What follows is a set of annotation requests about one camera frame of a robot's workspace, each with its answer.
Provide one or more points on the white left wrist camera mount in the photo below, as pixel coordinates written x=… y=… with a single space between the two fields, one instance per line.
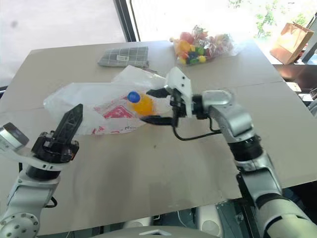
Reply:
x=12 y=143

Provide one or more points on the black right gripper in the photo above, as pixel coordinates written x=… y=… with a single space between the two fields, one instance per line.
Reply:
x=177 y=105

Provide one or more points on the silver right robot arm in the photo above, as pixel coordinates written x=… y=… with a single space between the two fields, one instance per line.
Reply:
x=235 y=116

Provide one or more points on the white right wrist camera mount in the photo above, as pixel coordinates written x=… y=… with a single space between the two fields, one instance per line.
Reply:
x=179 y=83

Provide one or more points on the brown paper bag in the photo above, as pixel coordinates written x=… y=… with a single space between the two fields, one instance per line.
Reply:
x=289 y=43

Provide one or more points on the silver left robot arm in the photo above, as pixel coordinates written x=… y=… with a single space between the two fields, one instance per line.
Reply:
x=27 y=193

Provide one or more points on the clear bag of colourful toys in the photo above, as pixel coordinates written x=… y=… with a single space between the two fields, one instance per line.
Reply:
x=198 y=48

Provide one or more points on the white plastic bag red print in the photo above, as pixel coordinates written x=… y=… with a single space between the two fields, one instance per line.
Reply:
x=81 y=94

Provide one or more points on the dark window frame post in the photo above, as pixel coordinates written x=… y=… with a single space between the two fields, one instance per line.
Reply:
x=130 y=22

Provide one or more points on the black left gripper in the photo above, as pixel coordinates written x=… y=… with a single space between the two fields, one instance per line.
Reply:
x=50 y=151

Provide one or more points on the grey checked cloth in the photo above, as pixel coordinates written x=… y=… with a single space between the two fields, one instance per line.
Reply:
x=123 y=55

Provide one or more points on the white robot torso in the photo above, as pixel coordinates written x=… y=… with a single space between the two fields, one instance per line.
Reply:
x=153 y=232

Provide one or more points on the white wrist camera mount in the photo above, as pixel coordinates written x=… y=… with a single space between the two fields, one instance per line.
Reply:
x=12 y=143
x=179 y=83

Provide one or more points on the dark side table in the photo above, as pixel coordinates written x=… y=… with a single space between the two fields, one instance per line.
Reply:
x=294 y=73

